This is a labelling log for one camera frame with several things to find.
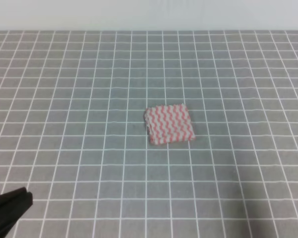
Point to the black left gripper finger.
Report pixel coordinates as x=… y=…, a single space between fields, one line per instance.
x=12 y=207

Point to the pink white wavy striped towel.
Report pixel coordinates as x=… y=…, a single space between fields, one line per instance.
x=168 y=124

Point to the grey grid pattern tablecloth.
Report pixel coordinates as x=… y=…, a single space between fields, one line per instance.
x=72 y=131

